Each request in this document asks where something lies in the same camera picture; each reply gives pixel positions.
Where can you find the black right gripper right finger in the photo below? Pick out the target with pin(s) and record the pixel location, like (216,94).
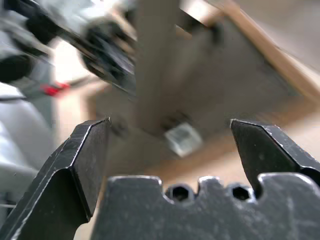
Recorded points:
(270,150)

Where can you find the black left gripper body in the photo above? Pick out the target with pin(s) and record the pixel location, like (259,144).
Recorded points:
(107,52)

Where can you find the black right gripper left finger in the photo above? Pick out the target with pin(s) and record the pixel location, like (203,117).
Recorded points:
(62,175)

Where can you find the wooden picture frame grey back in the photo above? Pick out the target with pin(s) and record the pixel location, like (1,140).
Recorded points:
(212,75)

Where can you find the silver robot torso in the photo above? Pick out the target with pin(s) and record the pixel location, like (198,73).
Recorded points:
(20,140)

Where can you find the small red object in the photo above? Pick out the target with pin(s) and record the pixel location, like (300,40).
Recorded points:
(53,89)

